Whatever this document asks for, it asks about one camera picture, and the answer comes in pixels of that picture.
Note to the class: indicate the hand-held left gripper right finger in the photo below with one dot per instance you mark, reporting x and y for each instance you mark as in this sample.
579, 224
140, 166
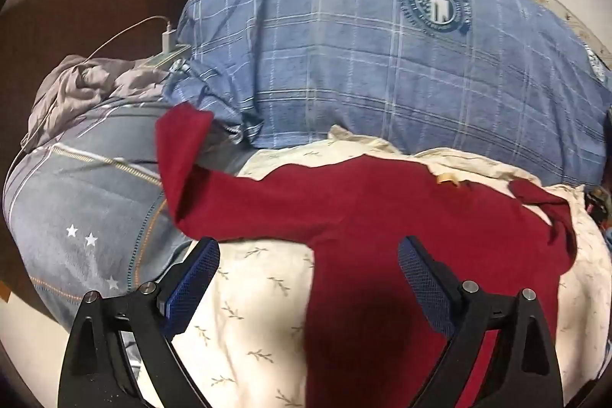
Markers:
425, 288

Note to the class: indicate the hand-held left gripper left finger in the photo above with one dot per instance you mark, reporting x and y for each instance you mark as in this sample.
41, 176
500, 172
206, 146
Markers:
191, 288

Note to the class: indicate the dark red sweater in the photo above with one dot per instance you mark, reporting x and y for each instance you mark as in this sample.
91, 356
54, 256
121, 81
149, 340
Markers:
382, 207

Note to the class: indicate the cream floral blanket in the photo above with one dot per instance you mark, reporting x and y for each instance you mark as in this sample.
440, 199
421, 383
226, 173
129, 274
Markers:
258, 293

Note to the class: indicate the grey-blue star pillow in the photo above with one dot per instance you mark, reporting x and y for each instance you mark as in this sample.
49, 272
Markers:
86, 197

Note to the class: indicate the grey crumpled cloth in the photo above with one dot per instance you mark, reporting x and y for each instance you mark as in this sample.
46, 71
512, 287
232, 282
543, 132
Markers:
81, 87

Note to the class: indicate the grey-green power strip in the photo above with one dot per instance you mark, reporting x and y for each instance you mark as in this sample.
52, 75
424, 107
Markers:
165, 59

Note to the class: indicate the blue plaid quilt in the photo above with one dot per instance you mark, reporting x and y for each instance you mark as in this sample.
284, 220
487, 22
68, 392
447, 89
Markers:
334, 68

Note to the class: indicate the white charger plug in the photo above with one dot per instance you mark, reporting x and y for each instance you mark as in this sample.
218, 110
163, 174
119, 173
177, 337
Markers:
169, 36

